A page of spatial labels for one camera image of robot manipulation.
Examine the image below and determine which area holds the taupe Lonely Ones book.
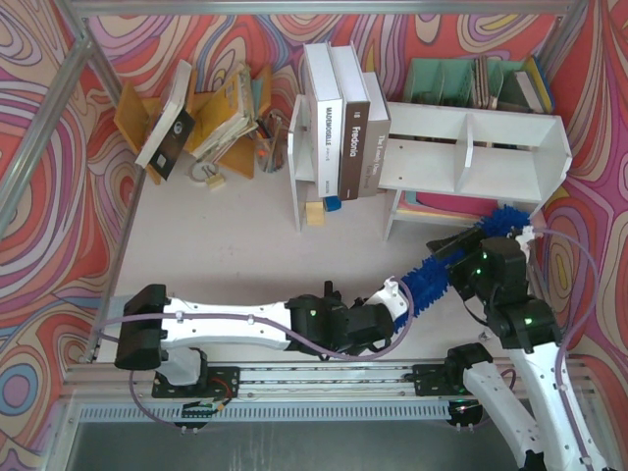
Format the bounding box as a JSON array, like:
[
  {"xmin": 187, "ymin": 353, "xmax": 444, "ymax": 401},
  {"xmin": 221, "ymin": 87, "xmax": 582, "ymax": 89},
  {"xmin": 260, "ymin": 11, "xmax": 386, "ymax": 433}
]
[{"xmin": 359, "ymin": 72, "xmax": 391, "ymax": 197}]

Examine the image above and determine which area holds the white bookshelf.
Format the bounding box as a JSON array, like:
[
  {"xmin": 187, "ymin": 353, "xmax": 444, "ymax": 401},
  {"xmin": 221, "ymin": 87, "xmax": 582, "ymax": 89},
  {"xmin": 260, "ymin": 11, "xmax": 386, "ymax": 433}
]
[{"xmin": 287, "ymin": 93, "xmax": 573, "ymax": 246}]

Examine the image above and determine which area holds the blue yellow book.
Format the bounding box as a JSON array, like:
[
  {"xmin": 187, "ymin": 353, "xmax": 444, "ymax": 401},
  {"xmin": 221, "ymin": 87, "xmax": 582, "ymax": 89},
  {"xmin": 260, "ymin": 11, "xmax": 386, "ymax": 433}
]
[{"xmin": 514, "ymin": 56, "xmax": 555, "ymax": 114}]

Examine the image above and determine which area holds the wooden block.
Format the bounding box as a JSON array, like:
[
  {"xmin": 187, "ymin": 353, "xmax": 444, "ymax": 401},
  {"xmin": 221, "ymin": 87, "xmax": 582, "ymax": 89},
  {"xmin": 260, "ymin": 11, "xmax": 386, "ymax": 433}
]
[{"xmin": 305, "ymin": 201, "xmax": 326, "ymax": 227}]

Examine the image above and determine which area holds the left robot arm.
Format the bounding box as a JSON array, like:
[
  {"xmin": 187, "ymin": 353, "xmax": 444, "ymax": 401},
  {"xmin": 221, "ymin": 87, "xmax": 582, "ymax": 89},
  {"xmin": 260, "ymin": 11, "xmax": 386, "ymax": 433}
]
[{"xmin": 114, "ymin": 280, "xmax": 408, "ymax": 388}]

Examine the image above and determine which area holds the yellow wooden zigzag shelf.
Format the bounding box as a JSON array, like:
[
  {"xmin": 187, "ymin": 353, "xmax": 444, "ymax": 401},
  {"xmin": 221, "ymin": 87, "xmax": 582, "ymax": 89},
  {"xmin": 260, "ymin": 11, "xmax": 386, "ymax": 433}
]
[{"xmin": 114, "ymin": 65, "xmax": 272, "ymax": 185}]

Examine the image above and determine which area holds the pink folder stack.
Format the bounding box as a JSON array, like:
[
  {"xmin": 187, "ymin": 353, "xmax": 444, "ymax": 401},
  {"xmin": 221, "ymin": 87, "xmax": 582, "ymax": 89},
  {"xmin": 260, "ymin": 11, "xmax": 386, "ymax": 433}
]
[{"xmin": 397, "ymin": 191, "xmax": 499, "ymax": 221}]

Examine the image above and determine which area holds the white black leaning book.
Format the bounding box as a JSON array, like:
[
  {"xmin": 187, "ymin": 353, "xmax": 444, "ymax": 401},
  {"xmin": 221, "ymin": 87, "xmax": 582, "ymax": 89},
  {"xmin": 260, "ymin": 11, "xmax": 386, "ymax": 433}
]
[{"xmin": 135, "ymin": 60, "xmax": 195, "ymax": 181}]

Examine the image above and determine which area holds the white Mademoiselle book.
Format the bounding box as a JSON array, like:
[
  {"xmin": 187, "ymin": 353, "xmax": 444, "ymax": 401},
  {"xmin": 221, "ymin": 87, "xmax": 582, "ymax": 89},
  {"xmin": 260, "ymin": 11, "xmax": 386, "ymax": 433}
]
[{"xmin": 303, "ymin": 43, "xmax": 343, "ymax": 198}]

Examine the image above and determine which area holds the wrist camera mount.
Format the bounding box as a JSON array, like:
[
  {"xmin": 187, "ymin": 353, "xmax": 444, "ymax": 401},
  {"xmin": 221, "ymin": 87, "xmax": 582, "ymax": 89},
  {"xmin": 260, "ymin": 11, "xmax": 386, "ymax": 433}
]
[
  {"xmin": 513, "ymin": 225, "xmax": 543, "ymax": 256},
  {"xmin": 365, "ymin": 277, "xmax": 410, "ymax": 328}
]

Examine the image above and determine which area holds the green file organizer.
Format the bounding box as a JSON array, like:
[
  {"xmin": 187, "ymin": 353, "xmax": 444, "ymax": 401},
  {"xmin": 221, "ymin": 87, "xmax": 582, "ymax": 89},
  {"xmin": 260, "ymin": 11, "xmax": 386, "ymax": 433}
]
[{"xmin": 401, "ymin": 58, "xmax": 532, "ymax": 113}]

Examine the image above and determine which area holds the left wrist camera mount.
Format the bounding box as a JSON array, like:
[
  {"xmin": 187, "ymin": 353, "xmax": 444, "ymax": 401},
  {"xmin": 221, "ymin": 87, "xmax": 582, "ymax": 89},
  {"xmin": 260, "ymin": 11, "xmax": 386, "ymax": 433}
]
[{"xmin": 365, "ymin": 277, "xmax": 410, "ymax": 328}]

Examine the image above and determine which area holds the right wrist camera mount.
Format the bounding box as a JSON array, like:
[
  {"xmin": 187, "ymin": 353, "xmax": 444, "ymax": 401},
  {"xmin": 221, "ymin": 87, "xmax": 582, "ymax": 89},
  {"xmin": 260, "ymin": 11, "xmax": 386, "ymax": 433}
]
[{"xmin": 513, "ymin": 225, "xmax": 543, "ymax": 256}]

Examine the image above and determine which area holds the blue cube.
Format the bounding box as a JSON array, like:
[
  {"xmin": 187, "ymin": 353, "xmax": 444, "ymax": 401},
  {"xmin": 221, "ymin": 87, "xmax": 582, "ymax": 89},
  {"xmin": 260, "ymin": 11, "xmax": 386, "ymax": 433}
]
[{"xmin": 323, "ymin": 196, "xmax": 341, "ymax": 212}]

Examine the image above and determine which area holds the stack of worn books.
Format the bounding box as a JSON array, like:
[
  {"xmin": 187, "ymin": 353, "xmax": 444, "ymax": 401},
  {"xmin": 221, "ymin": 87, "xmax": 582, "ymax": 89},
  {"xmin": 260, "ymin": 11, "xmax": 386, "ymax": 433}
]
[{"xmin": 190, "ymin": 62, "xmax": 255, "ymax": 163}]

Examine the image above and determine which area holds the blue microfiber duster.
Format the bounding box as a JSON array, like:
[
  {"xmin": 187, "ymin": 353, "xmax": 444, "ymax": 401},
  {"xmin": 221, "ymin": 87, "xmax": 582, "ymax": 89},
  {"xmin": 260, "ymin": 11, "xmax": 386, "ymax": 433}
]
[{"xmin": 394, "ymin": 205, "xmax": 530, "ymax": 333}]

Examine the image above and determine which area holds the brown Fredonia book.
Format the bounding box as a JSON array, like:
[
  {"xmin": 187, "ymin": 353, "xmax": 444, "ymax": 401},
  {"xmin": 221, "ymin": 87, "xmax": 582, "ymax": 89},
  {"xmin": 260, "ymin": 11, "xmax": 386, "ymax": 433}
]
[{"xmin": 331, "ymin": 43, "xmax": 371, "ymax": 201}]

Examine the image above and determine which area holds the clear pencil cup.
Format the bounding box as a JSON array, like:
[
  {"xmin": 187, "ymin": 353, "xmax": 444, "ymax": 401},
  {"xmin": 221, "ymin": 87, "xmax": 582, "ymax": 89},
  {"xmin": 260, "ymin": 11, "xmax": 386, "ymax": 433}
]
[{"xmin": 255, "ymin": 112, "xmax": 286, "ymax": 174}]

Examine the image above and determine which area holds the black plastic clip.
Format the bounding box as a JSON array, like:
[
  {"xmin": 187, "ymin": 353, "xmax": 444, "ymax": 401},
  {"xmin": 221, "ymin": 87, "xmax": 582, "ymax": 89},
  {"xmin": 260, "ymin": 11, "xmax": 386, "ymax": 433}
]
[{"xmin": 324, "ymin": 280, "xmax": 342, "ymax": 302}]

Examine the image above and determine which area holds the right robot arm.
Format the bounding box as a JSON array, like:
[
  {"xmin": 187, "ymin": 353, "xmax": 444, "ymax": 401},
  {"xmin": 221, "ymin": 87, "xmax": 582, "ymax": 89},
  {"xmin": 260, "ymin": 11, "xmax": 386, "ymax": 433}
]
[{"xmin": 427, "ymin": 226, "xmax": 609, "ymax": 470}]

